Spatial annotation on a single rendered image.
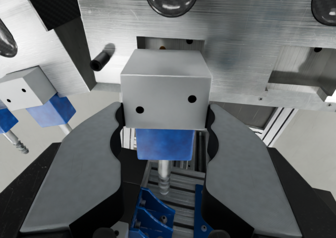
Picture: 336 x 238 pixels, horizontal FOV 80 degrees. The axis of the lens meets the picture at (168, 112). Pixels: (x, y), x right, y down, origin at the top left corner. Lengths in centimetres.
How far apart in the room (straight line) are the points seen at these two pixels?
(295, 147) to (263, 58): 148
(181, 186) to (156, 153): 42
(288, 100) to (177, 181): 37
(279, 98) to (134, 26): 22
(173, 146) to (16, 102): 20
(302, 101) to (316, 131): 126
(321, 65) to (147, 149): 17
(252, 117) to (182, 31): 97
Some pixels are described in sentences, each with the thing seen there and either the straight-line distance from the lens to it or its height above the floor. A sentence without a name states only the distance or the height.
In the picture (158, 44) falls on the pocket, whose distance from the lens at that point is 20.
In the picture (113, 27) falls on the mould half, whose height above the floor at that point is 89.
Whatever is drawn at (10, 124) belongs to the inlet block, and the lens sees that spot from 38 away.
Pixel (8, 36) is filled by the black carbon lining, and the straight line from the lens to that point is 29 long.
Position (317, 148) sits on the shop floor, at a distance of 170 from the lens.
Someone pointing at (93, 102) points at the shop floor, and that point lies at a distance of 147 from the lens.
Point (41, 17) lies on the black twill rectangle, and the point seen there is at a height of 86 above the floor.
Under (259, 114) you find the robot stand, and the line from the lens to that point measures 110.
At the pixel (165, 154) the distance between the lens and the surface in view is 16.
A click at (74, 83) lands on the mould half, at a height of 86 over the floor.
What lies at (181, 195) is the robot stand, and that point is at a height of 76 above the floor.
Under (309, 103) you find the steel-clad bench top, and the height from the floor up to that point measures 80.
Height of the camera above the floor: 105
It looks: 51 degrees down
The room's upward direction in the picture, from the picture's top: 167 degrees counter-clockwise
